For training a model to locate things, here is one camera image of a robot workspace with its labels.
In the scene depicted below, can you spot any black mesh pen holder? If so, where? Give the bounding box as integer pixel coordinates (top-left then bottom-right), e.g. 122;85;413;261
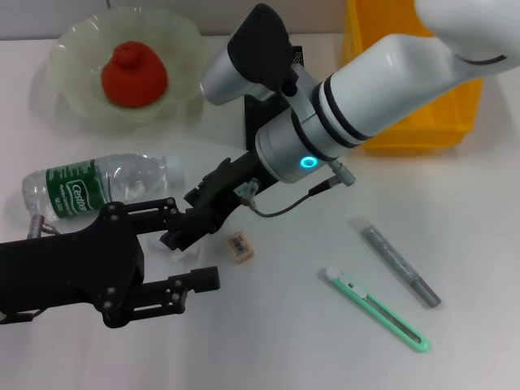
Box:
242;45;305;150

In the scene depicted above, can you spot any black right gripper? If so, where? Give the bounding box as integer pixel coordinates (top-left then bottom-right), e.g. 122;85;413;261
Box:
123;149;280;324

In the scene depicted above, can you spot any pale green translucent fruit bowl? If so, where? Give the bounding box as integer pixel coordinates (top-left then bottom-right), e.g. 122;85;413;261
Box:
44;8;215;135

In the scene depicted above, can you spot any red-orange toy orange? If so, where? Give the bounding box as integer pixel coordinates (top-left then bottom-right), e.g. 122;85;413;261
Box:
100;40;169;109

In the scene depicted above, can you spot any grey marker pen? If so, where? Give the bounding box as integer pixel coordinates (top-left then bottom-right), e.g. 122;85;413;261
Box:
361;226;443;310

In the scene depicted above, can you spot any right gripper cable with connector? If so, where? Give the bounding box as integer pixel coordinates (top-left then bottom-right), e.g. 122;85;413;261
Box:
237;160;355;219

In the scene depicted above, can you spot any white paper ball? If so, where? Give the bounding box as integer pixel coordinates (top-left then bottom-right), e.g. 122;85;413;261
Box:
146;237;203;264

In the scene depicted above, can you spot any yellow plastic bin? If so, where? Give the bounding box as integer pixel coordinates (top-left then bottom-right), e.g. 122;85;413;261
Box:
340;0;485;158

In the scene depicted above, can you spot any beige eraser with barcode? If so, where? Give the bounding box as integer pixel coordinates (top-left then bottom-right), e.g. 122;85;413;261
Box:
225;230;256;265

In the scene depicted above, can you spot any clear green-label water bottle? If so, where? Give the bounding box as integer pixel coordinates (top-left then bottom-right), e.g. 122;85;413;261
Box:
22;153;184;223

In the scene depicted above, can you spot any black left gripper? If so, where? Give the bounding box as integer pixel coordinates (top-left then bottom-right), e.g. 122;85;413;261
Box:
0;201;146;330

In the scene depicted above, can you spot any mint green utility knife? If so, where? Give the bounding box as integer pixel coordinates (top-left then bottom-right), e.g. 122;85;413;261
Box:
323;266;431;354

